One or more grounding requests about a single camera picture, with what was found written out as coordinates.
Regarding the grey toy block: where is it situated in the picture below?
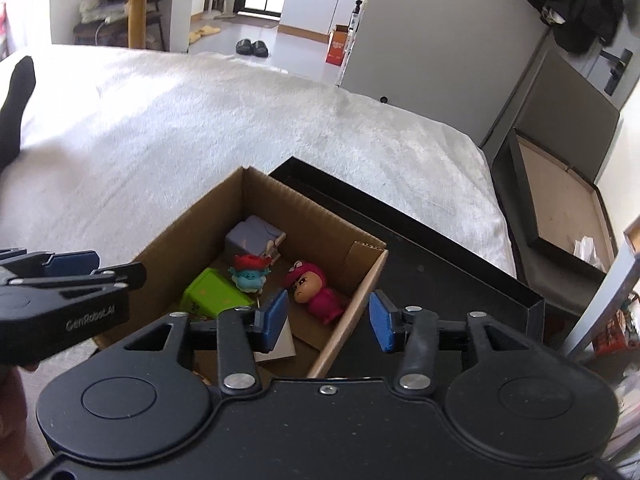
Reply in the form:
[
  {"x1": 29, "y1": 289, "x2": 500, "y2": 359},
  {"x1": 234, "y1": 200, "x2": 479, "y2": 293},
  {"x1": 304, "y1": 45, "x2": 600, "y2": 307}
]
[{"x1": 225, "y1": 215, "x2": 287, "y2": 266}]

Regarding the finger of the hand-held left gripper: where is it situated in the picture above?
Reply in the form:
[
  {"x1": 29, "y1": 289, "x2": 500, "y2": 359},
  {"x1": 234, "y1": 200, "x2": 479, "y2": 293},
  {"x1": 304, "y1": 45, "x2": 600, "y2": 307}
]
[
  {"x1": 0, "y1": 261, "x2": 148, "y2": 295},
  {"x1": 0, "y1": 247, "x2": 101, "y2": 279}
]

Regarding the person's black-socked leg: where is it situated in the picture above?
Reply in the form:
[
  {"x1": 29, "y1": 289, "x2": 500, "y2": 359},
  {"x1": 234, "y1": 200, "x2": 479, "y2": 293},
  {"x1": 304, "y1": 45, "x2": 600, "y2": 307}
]
[{"x1": 0, "y1": 55, "x2": 37, "y2": 171}]

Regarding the pink hooded figurine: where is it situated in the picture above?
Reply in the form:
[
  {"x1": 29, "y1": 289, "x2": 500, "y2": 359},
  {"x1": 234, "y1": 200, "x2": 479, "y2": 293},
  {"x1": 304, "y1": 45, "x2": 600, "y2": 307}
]
[{"x1": 284, "y1": 259, "x2": 348, "y2": 326}]

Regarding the white fluffy blanket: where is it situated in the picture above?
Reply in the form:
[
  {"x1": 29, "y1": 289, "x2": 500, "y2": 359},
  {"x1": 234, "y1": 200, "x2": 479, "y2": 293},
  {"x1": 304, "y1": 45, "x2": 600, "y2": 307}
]
[{"x1": 0, "y1": 44, "x2": 516, "y2": 361}]

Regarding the crumpled white tissue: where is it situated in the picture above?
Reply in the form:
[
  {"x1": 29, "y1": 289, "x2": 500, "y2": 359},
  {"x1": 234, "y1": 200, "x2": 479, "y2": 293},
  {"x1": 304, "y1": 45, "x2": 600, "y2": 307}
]
[{"x1": 572, "y1": 235, "x2": 606, "y2": 268}]

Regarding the brown cardboard box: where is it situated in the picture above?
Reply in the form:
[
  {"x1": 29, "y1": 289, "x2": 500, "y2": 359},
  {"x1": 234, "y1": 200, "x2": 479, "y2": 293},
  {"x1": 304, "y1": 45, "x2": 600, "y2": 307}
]
[{"x1": 92, "y1": 166, "x2": 390, "y2": 381}]

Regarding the orange carton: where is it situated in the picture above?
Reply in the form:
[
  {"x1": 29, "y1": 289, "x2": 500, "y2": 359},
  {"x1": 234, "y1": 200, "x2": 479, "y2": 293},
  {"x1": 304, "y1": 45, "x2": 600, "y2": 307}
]
[{"x1": 326, "y1": 25, "x2": 351, "y2": 67}]

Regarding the white charger plug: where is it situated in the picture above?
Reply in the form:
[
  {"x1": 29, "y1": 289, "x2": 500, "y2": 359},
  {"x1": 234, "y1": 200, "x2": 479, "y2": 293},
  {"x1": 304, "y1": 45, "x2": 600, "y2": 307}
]
[{"x1": 254, "y1": 320, "x2": 297, "y2": 363}]

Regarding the wooden table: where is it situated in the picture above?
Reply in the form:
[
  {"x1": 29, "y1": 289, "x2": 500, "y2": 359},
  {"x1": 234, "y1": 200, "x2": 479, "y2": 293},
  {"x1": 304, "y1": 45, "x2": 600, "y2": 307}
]
[{"x1": 71, "y1": 0, "x2": 201, "y2": 51}]

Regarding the green toy block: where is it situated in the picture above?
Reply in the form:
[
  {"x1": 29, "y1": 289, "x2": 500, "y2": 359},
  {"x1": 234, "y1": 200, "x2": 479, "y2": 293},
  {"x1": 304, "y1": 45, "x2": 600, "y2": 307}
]
[{"x1": 181, "y1": 267, "x2": 256, "y2": 321}]

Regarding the shallow black tray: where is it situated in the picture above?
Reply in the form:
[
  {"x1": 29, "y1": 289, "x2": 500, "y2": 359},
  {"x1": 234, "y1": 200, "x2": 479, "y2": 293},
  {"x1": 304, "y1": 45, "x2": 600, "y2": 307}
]
[{"x1": 268, "y1": 156, "x2": 546, "y2": 381}]

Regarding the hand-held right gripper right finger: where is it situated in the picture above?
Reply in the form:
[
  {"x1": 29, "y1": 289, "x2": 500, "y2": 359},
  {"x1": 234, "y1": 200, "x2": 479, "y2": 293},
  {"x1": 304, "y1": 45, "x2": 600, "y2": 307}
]
[{"x1": 368, "y1": 290, "x2": 541, "y2": 394}]

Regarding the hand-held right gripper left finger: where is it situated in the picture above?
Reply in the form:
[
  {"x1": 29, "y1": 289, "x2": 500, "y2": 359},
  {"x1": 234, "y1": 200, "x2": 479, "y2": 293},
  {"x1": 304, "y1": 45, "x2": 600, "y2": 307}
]
[{"x1": 122, "y1": 290, "x2": 290, "y2": 395}]

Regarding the large black box lid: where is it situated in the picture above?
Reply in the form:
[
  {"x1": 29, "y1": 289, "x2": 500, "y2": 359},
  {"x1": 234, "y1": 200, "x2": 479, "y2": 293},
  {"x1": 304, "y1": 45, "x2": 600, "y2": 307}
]
[{"x1": 492, "y1": 127, "x2": 621, "y2": 281}]

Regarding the black door lock handle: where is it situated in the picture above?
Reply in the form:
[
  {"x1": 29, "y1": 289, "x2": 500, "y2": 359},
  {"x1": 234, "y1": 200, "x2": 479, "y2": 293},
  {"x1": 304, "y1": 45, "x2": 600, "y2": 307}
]
[{"x1": 597, "y1": 47, "x2": 633, "y2": 96}]

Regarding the grey metal desk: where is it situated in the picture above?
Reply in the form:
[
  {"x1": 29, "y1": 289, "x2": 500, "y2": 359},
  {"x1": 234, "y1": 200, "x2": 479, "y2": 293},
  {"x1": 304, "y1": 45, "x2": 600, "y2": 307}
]
[{"x1": 560, "y1": 220, "x2": 640, "y2": 361}]

